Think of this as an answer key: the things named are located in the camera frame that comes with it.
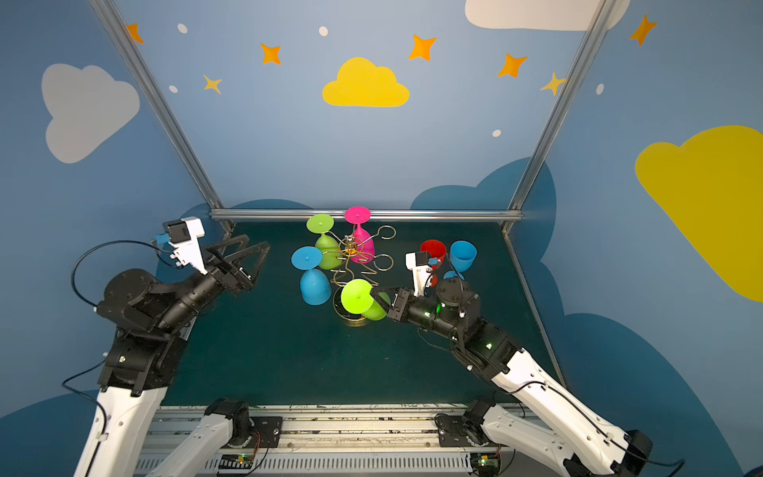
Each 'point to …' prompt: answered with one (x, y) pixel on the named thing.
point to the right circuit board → (486, 464)
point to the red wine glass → (436, 249)
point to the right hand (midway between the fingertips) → (374, 289)
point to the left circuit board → (236, 461)
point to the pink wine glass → (363, 249)
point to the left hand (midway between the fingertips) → (254, 238)
